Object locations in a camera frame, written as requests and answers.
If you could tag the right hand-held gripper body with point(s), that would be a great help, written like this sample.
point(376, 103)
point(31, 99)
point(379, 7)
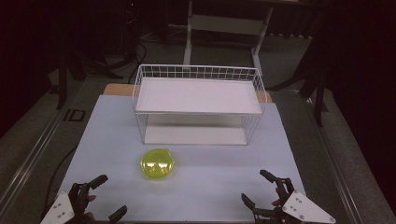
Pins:
point(303, 208)

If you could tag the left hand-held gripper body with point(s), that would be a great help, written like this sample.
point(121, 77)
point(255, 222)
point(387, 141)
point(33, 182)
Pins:
point(60, 208)

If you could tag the yellow-green translucent bowl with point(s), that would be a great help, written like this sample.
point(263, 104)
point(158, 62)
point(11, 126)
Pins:
point(157, 164)

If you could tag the person's left hand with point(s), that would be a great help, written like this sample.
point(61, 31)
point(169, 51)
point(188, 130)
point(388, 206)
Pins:
point(91, 197)

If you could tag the person's right hand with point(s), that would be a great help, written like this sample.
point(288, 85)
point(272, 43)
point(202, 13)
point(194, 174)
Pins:
point(276, 202)

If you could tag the pale table sheet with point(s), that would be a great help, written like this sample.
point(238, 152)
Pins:
point(218, 177)

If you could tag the black stand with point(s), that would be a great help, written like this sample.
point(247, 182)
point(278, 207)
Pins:
point(319, 102)
point(62, 84)

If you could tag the wooden table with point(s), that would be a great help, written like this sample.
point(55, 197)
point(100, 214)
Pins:
point(118, 90)

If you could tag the metal floor rail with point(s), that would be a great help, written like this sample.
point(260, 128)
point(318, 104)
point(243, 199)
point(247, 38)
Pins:
point(334, 165)
point(34, 152)

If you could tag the black square bracket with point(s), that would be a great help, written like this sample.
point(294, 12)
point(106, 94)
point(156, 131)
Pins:
point(74, 115)

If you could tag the white desk frame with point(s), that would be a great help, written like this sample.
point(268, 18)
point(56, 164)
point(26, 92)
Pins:
point(227, 25)

